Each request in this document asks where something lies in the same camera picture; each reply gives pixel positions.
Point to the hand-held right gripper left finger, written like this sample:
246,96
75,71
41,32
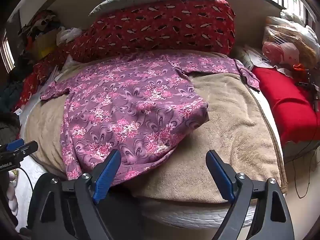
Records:
106,180

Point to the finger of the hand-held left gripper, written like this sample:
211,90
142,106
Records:
27,148
13,145

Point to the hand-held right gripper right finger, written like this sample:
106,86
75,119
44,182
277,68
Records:
221,177

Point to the purple floral shirt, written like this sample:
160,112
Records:
130,105

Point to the pile of clothes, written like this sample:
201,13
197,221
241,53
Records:
42,23

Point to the person's left hand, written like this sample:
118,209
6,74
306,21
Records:
13,197

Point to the dark cloth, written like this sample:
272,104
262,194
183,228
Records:
8,100

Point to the beige fleece blanket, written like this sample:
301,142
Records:
237,130

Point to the white papers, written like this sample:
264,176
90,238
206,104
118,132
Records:
62,70

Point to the red cushion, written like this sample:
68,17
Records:
282,100

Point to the cardboard box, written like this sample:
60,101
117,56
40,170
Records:
45,45

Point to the crumpled white plastic bag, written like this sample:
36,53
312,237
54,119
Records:
68,35

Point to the orange foil item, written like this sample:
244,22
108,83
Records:
299,70

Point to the pink plastic bag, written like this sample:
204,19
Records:
280,52

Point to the clear plastic bag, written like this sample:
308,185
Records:
287,33

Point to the red penguin print blanket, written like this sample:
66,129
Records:
162,25

